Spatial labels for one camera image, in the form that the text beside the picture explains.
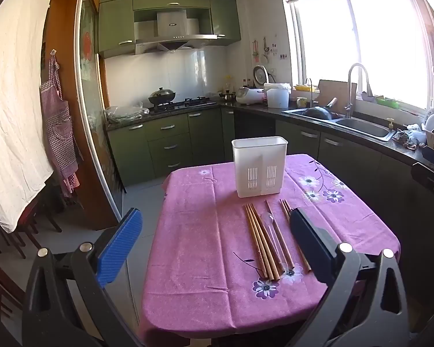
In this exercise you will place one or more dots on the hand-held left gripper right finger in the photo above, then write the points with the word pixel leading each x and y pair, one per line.
pixel 311 245

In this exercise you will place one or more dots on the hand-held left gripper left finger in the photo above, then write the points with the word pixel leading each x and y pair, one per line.
pixel 119 245

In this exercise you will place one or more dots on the clear plastic spoon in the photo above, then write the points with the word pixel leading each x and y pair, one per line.
pixel 269 220

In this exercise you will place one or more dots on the white plastic utensil holder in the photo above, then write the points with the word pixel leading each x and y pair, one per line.
pixel 260 155

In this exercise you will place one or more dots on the crumpled colourful rag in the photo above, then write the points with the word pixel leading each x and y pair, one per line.
pixel 407 139

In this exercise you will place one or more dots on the green plastic container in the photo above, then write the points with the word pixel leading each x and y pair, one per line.
pixel 387 102

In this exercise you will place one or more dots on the stainless double sink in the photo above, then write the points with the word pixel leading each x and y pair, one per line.
pixel 365 126

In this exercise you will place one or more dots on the purple floral tablecloth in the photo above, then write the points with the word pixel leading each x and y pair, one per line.
pixel 202 242

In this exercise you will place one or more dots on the green sink base cabinets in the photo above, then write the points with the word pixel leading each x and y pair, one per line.
pixel 347 155

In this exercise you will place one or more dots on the small purple bowl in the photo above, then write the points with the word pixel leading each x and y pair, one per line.
pixel 368 97

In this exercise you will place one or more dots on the dark wooden chair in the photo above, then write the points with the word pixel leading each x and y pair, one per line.
pixel 21 231

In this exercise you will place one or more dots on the steel kitchen faucet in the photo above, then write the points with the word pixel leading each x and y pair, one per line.
pixel 349 94

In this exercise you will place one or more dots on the green base cabinets with drawers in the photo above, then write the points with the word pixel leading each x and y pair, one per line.
pixel 166 144

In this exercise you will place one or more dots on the wooden cutting board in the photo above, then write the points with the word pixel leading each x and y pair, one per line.
pixel 329 92

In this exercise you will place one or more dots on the black frying wok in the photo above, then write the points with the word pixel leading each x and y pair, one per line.
pixel 318 112

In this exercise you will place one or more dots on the black built-in appliance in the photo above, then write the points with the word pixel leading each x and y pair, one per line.
pixel 255 126

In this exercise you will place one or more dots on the clear plastic bag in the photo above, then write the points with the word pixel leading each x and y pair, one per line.
pixel 126 112

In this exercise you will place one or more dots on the kitchen window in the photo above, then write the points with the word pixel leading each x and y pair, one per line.
pixel 365 43

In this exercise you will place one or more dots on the pink checked apron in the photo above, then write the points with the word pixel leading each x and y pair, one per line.
pixel 58 123

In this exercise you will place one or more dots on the thin steel tap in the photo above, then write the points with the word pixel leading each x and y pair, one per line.
pixel 310 92

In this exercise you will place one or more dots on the yellow mug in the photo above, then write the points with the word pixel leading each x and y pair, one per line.
pixel 301 102

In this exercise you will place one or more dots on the yellow tray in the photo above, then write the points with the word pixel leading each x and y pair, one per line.
pixel 303 87

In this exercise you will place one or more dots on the sliding glass door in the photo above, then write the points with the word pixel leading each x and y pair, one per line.
pixel 94 97

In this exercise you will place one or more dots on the white plastic bucket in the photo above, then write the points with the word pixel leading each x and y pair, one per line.
pixel 276 97

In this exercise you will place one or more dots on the black wok with lid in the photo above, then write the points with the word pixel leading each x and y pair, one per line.
pixel 162 95

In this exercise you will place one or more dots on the black gas stove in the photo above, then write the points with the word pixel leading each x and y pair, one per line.
pixel 188 103

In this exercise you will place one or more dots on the white rice cooker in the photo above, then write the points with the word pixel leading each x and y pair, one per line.
pixel 249 95

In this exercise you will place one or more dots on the small dark pot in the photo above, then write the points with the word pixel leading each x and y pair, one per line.
pixel 228 96

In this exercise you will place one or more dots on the white hanging cloth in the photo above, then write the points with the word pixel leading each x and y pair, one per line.
pixel 14 97

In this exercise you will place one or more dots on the steel range hood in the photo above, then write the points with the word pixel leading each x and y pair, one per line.
pixel 173 25

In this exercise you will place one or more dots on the green flap cabinet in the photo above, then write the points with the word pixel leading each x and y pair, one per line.
pixel 171 1

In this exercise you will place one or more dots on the wall hook rack with utensils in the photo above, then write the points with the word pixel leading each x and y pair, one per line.
pixel 264 48

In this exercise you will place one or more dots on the green wall cabinet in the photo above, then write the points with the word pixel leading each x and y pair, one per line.
pixel 226 18
pixel 115 25

